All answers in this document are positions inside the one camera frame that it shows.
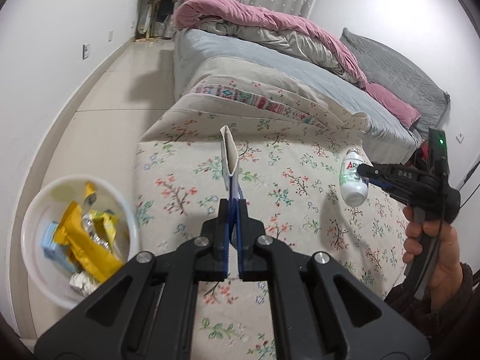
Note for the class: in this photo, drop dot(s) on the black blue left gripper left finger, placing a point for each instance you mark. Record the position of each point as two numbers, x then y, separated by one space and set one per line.
146 310

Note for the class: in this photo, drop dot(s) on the blue snack box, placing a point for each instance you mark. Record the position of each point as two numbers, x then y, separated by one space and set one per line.
230 167

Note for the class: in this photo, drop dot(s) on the white wall socket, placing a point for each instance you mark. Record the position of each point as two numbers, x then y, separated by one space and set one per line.
85 51

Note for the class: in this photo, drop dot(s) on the grey pillow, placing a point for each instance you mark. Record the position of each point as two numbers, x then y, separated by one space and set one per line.
388 68

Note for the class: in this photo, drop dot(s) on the white AD drink bottle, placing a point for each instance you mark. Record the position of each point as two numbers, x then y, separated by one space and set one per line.
353 188

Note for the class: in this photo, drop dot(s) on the person right hand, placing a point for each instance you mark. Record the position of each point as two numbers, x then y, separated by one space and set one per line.
445 268

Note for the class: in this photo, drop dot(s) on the floral bed sheet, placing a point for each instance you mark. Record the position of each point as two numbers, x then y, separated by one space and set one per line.
290 154

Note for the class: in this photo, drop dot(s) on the pink duvet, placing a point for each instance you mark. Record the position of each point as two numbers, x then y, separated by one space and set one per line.
291 35

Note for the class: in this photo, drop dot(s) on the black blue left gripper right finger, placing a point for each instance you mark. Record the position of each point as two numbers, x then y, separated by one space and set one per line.
319 309

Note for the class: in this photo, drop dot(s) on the yellow snack wrapper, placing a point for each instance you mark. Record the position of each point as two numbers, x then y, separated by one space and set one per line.
98 262

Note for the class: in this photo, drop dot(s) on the white plastic trash bin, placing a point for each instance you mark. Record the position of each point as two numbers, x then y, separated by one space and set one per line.
49 205

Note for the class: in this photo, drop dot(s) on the grey bed sheet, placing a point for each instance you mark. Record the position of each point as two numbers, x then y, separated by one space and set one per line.
198 54

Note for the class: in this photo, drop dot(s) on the white paper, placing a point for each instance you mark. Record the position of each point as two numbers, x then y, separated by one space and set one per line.
83 283

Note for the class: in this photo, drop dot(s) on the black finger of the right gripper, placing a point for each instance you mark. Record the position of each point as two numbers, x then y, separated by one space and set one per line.
403 183

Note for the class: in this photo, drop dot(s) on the light blue milk carton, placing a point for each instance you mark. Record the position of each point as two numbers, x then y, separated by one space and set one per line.
56 252

